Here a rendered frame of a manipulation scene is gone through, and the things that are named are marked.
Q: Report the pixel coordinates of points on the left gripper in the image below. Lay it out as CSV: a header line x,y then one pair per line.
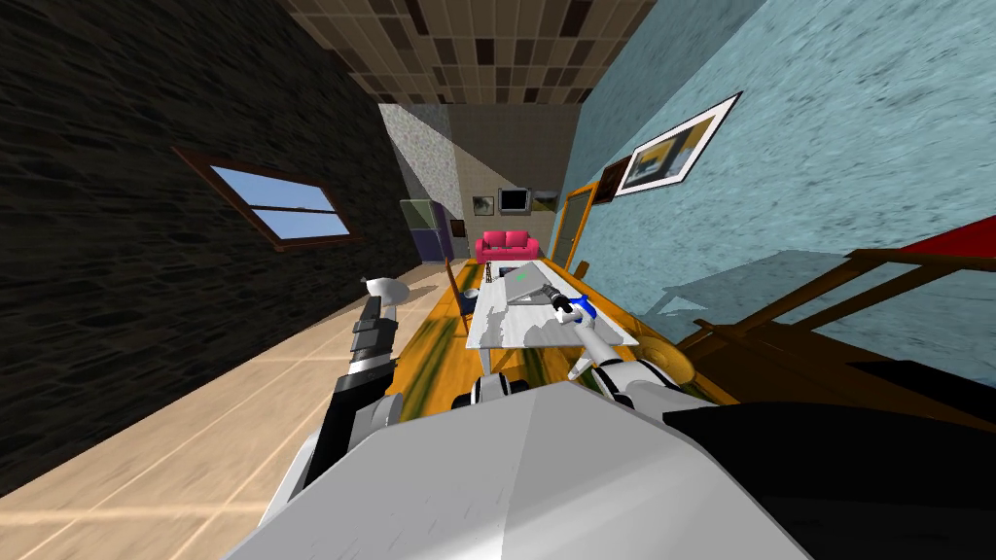
x,y
369,330

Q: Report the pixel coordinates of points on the green and purple cabinet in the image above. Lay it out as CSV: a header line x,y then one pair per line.
x,y
424,229

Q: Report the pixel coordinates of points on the brown wooden chair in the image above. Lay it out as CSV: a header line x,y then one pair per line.
x,y
459,307

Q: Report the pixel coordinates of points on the pink sofa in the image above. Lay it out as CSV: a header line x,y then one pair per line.
x,y
506,244

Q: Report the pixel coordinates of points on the orange framed door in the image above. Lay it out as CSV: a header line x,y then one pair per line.
x,y
573,225

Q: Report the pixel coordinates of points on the white grey table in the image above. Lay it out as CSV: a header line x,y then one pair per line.
x,y
498,323

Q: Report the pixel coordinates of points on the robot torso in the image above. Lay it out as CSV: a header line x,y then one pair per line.
x,y
498,482

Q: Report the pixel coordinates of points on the black screen picture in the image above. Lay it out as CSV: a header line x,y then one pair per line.
x,y
514,201

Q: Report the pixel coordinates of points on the small grey picture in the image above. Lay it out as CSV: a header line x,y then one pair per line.
x,y
483,206

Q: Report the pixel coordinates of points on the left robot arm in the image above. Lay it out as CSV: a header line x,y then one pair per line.
x,y
346,424

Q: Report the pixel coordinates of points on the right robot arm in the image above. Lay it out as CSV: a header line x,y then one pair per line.
x,y
817,482

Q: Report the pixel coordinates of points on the brown wooden bed frame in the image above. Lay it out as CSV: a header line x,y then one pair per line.
x,y
786,350

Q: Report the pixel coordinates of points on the round yellow wooden stool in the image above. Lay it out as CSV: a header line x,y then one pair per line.
x,y
675,359

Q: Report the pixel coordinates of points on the white dome floor lamp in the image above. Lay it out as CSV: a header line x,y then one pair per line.
x,y
389,289

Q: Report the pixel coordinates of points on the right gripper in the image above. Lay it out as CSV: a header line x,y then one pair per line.
x,y
552,296

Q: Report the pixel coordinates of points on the brown framed window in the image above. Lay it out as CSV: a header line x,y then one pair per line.
x,y
282,204

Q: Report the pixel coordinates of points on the white framed yellow picture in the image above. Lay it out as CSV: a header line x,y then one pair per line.
x,y
673,152

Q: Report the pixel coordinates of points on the small dark brown picture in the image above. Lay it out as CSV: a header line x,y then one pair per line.
x,y
615,179

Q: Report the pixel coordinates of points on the grey laptop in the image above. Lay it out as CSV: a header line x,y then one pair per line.
x,y
526,284

